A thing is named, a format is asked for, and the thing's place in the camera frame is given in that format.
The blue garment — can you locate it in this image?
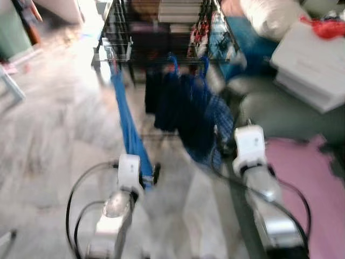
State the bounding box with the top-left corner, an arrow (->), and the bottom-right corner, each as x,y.
110,60 -> 155,187

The dark navy garment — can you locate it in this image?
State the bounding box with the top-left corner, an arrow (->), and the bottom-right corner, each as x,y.
144,67 -> 216,162

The blue plaid shirt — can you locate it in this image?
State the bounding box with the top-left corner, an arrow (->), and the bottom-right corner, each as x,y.
202,94 -> 236,169

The black metal drying rack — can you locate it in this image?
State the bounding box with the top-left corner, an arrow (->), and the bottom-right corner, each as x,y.
92,0 -> 241,69

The dark green sofa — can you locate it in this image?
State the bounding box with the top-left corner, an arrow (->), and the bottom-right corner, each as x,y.
226,76 -> 345,147

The blue suitcase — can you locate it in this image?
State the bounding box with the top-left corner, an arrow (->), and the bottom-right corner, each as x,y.
224,16 -> 279,77

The beige pillow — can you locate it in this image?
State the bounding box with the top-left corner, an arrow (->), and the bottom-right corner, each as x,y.
240,0 -> 308,42

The green ribbed bin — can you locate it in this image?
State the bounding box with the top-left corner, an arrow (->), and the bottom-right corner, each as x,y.
0,0 -> 34,61

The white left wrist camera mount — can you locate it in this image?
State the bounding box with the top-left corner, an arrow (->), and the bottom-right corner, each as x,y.
118,154 -> 144,189

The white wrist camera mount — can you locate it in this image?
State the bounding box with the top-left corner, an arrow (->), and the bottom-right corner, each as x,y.
233,125 -> 268,168
118,154 -> 144,189

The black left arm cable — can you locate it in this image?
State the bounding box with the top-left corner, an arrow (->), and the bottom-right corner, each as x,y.
66,161 -> 119,255
74,201 -> 108,255

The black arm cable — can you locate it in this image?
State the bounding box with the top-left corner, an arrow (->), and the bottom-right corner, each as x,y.
74,201 -> 108,255
66,161 -> 119,255
210,155 -> 312,243

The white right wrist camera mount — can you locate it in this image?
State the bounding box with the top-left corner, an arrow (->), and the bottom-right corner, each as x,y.
233,125 -> 268,168

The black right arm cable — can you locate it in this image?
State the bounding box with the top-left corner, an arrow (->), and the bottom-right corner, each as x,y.
210,155 -> 312,243

